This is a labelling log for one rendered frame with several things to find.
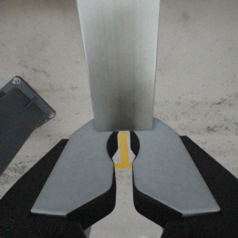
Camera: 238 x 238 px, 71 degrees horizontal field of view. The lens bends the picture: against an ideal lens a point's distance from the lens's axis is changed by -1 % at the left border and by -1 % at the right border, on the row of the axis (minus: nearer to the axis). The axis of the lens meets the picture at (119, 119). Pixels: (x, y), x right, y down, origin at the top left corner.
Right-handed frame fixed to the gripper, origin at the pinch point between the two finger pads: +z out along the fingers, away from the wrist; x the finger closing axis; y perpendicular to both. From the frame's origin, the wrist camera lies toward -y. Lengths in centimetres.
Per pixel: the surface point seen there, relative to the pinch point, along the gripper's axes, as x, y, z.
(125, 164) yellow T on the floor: -2, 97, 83
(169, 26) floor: 22, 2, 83
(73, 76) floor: -29, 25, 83
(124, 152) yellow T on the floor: -3, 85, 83
